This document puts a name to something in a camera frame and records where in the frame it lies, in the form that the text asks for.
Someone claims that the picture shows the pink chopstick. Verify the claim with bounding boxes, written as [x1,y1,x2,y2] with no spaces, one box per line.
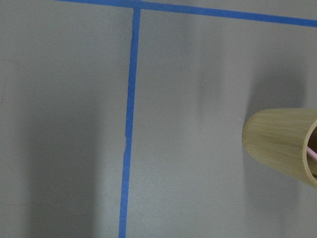
[307,147,317,162]

